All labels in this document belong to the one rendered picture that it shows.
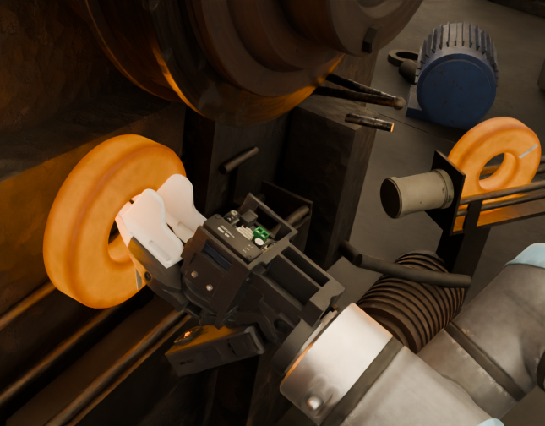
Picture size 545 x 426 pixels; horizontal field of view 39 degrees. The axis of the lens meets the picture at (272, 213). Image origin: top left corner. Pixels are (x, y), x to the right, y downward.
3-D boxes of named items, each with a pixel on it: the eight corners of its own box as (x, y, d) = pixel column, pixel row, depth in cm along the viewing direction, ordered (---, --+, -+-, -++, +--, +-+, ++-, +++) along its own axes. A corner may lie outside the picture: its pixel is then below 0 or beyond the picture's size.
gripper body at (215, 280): (245, 185, 62) (361, 279, 60) (210, 254, 68) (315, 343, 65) (188, 222, 57) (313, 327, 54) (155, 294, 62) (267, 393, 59)
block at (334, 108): (260, 248, 113) (286, 100, 100) (288, 226, 119) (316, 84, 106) (322, 279, 108) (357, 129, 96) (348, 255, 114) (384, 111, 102)
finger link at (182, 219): (153, 138, 65) (233, 204, 63) (134, 187, 69) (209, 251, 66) (128, 149, 63) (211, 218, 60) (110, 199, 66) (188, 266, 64)
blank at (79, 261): (26, 187, 57) (58, 203, 56) (158, 102, 68) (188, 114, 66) (52, 328, 67) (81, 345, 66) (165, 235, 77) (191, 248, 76)
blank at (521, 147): (458, 221, 121) (470, 233, 118) (427, 157, 110) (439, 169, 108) (538, 164, 120) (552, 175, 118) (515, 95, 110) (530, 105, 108)
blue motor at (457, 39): (401, 129, 288) (424, 43, 270) (411, 77, 336) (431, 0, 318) (482, 149, 285) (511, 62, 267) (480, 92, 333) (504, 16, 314)
